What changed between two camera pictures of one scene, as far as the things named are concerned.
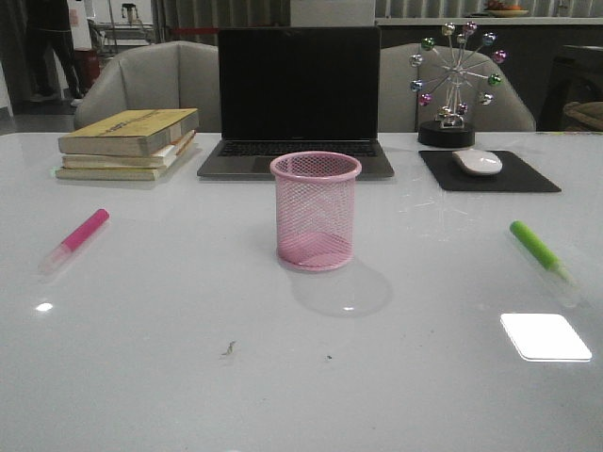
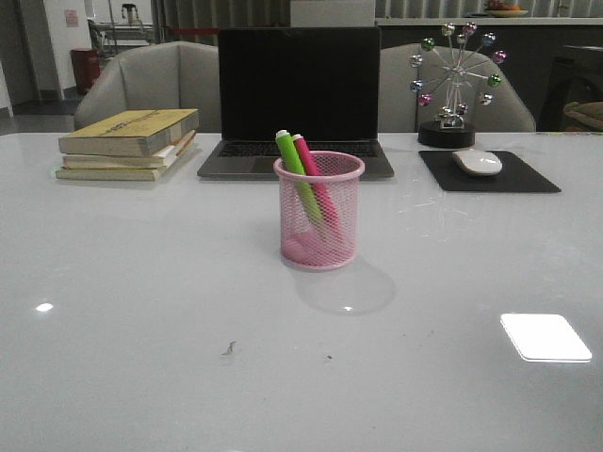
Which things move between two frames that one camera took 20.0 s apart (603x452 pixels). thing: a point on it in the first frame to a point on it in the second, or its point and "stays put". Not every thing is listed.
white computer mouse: x=479 y=161 stays put
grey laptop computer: x=287 y=89 stays put
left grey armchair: x=172 y=75 stays put
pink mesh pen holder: x=316 y=208 stays put
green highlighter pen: x=545 y=257 to x=296 y=167
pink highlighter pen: x=73 y=241 to x=311 y=168
